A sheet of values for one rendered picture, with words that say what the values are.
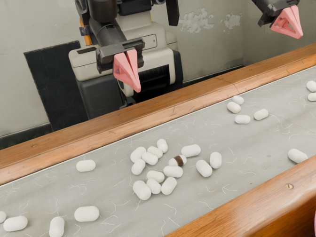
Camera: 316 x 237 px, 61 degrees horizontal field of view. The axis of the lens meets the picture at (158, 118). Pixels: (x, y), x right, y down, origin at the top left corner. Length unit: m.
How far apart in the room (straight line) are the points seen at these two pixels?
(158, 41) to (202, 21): 1.73
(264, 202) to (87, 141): 0.38
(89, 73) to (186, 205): 1.02
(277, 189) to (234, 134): 0.19
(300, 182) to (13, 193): 0.47
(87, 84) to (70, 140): 0.75
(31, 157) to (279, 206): 0.46
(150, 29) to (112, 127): 0.58
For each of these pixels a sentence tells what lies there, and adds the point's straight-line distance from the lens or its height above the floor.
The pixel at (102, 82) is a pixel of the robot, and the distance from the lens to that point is 1.35.
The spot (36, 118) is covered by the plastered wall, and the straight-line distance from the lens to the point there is 2.61.
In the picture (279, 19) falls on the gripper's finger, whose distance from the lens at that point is 0.81.
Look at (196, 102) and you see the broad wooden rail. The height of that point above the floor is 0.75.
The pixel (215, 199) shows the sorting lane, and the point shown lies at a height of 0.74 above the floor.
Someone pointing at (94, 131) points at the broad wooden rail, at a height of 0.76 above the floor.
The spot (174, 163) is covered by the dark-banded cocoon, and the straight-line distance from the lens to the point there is 0.47.
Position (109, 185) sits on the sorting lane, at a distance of 0.48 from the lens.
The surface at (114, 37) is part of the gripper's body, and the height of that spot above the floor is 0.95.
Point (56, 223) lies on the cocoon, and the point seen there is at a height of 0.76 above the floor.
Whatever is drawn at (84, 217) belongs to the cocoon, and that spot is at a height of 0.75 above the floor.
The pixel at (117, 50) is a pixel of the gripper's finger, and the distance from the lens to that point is 0.55.
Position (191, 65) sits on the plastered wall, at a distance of 2.83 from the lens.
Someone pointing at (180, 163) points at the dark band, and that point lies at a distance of 0.47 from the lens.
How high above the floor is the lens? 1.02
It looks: 25 degrees down
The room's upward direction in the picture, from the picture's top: 11 degrees counter-clockwise
